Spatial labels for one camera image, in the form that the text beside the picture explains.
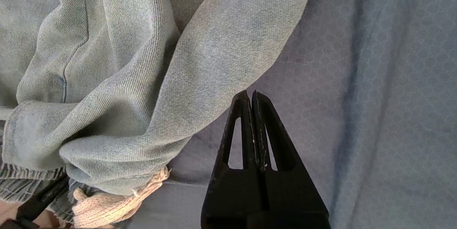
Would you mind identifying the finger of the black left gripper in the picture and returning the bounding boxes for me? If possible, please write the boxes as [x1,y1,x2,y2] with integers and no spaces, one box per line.
[0,175,71,229]

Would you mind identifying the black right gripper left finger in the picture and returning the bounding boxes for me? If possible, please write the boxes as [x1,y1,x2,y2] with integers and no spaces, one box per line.
[201,90,263,229]

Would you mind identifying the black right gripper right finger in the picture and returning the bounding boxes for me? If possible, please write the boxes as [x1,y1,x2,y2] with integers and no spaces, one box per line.
[251,90,331,222]

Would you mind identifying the light blue denim shorts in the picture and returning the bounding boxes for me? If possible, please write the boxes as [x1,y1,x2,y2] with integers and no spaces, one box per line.
[0,0,324,229]

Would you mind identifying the blue bed sheet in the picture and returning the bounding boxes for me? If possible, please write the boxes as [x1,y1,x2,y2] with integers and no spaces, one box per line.
[118,0,457,229]

